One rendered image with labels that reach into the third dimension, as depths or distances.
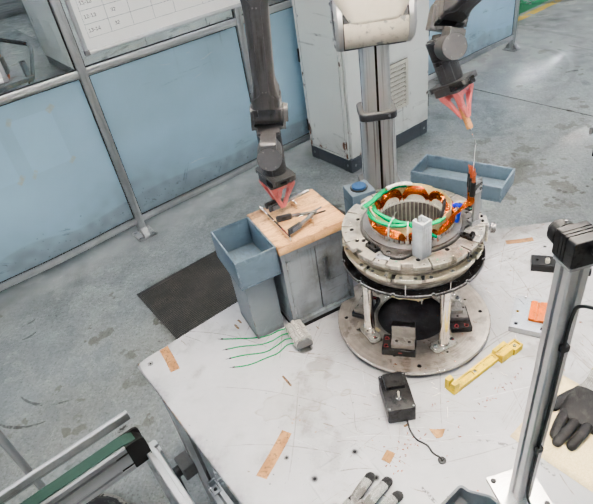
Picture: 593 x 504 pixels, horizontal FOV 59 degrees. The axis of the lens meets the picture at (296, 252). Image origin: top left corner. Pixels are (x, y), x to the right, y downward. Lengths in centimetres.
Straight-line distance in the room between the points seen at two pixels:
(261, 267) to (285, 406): 33
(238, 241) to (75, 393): 147
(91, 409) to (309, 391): 144
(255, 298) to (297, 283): 11
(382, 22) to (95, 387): 197
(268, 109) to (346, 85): 223
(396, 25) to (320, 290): 71
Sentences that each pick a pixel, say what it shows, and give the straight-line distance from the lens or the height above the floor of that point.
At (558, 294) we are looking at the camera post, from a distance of 75.
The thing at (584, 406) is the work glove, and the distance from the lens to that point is 129.
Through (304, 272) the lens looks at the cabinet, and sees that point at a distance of 133.
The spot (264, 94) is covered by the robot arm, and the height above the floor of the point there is 140.
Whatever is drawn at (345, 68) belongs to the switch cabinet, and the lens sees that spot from 337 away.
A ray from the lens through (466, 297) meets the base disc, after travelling 147.
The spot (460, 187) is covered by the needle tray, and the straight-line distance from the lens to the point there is 145.
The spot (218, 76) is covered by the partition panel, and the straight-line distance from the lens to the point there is 345.
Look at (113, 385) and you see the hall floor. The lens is 260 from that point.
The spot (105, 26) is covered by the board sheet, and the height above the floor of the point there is 124.
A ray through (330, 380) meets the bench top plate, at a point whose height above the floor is 78.
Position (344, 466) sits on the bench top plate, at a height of 78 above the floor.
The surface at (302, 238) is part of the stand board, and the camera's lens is 126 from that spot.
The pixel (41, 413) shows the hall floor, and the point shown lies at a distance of 267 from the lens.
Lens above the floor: 180
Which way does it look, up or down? 37 degrees down
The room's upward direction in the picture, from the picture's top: 10 degrees counter-clockwise
